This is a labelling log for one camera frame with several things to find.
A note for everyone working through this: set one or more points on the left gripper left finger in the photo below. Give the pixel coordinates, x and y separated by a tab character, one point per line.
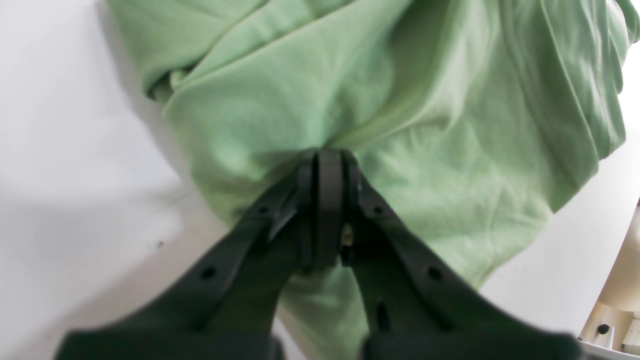
224	306

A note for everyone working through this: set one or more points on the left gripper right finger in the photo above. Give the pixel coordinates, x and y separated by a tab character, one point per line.
417	308

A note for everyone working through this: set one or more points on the green polo shirt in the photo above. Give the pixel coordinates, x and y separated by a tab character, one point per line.
477	120

